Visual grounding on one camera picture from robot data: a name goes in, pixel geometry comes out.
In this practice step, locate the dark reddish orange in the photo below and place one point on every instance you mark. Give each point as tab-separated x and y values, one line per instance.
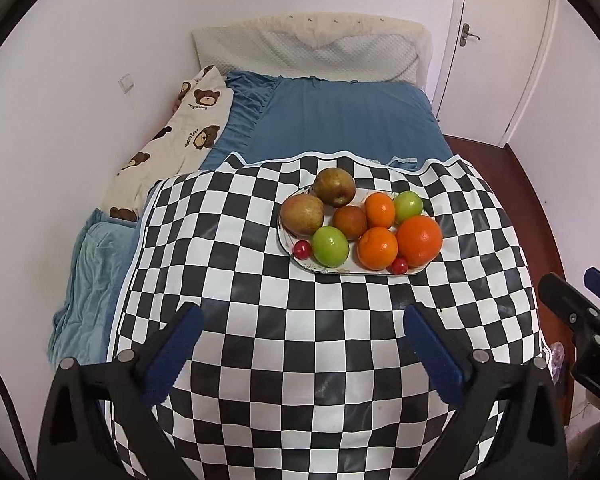
350	222

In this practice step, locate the small green apple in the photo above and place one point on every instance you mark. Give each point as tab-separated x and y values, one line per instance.
408	205

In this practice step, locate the blue bedsheet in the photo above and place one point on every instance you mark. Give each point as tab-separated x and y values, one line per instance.
340	120

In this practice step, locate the red cherry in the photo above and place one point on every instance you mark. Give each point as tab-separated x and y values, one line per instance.
302	249
399	265

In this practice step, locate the floral white plate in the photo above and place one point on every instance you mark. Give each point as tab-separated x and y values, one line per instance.
286	242

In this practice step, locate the black white checkered cloth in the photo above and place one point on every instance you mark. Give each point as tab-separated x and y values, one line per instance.
305	360

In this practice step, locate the bear print pillow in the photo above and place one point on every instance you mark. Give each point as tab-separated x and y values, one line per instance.
200	110

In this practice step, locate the white wall switch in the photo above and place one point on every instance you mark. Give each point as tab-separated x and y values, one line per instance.
126	82

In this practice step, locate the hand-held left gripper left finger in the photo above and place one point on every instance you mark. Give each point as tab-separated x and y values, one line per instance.
172	355

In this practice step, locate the brown apple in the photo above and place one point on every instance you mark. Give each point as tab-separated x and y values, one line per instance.
334	186

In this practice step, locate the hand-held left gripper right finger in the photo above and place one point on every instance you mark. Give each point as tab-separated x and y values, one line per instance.
435	355

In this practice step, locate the red yellow apple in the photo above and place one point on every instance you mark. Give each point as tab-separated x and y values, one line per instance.
301	214

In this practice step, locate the white door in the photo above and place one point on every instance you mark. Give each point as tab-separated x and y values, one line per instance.
495	60

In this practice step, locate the small orange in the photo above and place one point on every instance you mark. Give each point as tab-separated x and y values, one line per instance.
380	209

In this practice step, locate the white quilted pillow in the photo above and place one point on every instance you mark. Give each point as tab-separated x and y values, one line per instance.
305	45

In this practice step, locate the light blue blanket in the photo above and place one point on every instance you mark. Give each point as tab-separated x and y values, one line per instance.
90	280

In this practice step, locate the medium orange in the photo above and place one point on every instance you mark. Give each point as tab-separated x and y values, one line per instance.
377	248

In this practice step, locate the large orange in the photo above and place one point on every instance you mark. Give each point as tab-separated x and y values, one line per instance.
419	240

